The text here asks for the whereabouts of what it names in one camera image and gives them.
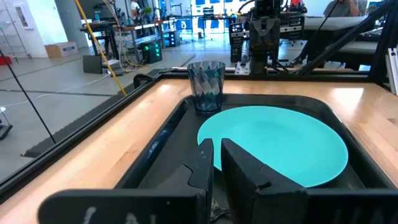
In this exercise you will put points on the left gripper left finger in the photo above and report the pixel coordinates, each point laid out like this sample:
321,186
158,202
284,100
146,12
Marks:
202,174

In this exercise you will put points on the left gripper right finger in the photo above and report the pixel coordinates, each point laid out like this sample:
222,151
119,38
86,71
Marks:
248,186

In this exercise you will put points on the black plastic tray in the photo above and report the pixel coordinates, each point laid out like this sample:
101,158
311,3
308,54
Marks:
177,140

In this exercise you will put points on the turquoise round plate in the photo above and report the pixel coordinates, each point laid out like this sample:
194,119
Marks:
273,140

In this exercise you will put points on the dark translucent faceted cup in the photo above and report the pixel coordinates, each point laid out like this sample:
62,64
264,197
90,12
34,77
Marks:
206,87

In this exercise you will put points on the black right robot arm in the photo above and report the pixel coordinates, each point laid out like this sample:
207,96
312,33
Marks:
262,62

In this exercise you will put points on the black electronics box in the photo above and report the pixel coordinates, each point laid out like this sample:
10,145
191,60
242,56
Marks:
236,46

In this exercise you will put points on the grey top table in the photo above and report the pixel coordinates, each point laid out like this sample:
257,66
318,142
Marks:
335,23

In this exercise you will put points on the person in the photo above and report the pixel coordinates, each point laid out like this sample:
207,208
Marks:
135,7
340,8

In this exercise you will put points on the computer with green lights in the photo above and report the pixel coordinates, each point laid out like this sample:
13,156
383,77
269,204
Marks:
151,53

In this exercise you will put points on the white aluminium profile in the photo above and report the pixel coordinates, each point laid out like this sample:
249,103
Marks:
392,71

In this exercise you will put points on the dark top desk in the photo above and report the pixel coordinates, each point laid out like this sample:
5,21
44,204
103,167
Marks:
124,28

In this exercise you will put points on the black floor box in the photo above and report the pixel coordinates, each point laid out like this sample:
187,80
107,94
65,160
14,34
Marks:
92,63

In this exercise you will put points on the cardboard box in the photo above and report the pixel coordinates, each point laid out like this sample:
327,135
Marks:
60,49

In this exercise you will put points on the red plastic bin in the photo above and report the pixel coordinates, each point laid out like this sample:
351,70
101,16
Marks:
4,60

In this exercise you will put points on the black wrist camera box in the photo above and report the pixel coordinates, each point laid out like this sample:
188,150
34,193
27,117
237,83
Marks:
267,7

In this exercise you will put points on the silver metal bracket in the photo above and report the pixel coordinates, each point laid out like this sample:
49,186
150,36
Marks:
242,68

